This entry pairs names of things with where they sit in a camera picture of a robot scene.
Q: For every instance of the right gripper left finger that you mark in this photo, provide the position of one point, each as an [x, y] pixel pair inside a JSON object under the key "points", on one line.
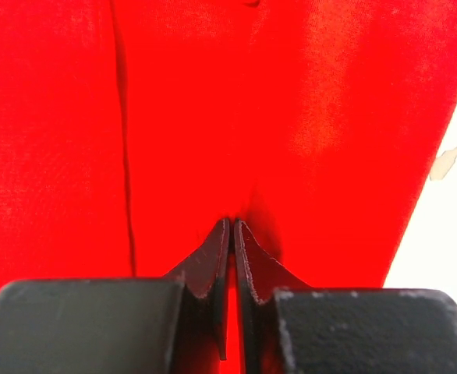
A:
{"points": [[170, 324]]}

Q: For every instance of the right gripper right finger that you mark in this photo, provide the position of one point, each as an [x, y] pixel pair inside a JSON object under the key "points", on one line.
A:
{"points": [[287, 326]]}

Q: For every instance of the red t shirt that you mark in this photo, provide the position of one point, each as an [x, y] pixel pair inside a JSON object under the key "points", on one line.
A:
{"points": [[128, 129]]}

